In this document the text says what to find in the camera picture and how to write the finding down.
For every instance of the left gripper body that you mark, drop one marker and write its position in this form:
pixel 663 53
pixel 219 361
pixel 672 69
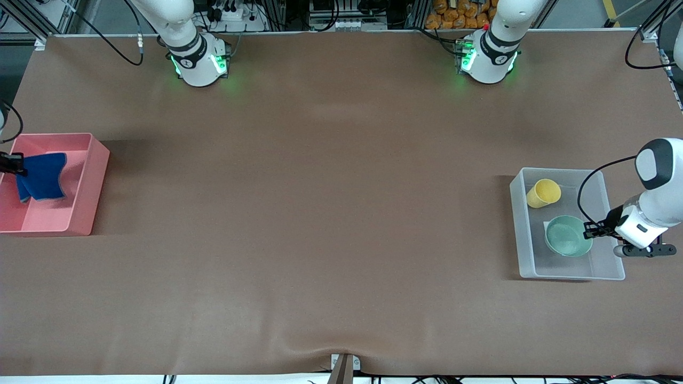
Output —
pixel 610 222

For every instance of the mint green bowl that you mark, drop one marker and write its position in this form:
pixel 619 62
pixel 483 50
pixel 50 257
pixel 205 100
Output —
pixel 566 237

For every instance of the blue cloth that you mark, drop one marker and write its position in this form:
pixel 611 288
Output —
pixel 42 178

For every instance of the yellow plastic cup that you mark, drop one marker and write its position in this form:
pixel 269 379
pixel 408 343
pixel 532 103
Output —
pixel 543 193

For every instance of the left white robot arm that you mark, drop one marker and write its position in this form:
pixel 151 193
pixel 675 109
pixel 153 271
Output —
pixel 493 53

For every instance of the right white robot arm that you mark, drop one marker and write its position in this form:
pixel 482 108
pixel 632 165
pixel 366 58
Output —
pixel 197 64

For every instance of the translucent plastic bin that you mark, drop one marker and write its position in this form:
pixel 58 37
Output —
pixel 571 266

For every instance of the pink plastic bin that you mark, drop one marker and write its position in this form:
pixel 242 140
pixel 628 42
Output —
pixel 53 218

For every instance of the orange snack bags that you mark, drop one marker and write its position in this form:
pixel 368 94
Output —
pixel 453 13

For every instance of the white power strip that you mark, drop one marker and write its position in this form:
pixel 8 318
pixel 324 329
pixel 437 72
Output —
pixel 240 16

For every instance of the aluminium frame post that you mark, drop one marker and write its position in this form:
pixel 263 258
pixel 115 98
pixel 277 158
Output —
pixel 32 24

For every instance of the metal table edge bracket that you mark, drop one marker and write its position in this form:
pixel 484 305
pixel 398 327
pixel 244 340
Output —
pixel 344 368

